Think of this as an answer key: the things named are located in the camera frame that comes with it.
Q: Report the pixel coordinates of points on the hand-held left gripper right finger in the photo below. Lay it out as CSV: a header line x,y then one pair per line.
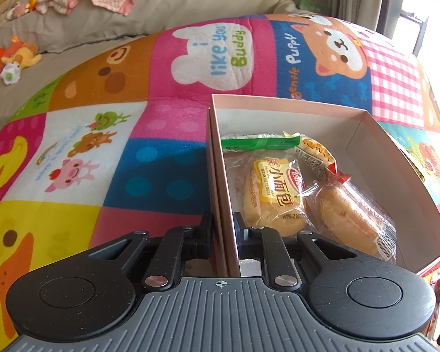
x,y
239,231

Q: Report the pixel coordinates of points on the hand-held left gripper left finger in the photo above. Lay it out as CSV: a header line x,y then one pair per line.
x,y
207,234

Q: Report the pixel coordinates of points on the yellow label bread packet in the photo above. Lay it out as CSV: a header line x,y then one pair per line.
x,y
271,198

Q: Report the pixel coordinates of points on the green snack packet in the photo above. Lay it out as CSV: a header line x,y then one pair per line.
x,y
260,142

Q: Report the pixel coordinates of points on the orange print snack packet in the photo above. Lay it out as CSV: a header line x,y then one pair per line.
x,y
315,154

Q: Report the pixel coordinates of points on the clear long bread packet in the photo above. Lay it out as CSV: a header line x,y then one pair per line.
x,y
348,216

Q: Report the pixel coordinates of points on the pink cardboard box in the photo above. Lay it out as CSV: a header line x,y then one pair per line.
x,y
399,190

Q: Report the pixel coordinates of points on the colourful cartoon play mat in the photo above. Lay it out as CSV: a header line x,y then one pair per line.
x,y
150,80

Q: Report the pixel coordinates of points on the light green box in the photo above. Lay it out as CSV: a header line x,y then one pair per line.
x,y
313,6

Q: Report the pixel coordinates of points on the white green small toy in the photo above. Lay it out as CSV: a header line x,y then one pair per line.
x,y
10,74

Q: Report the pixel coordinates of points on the orange plush toy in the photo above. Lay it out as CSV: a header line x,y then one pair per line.
x,y
18,55

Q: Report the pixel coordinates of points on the small orange baby toy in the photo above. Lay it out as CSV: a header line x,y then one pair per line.
x,y
22,7

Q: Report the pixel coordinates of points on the dark window frame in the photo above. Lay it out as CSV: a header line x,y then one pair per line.
x,y
410,11

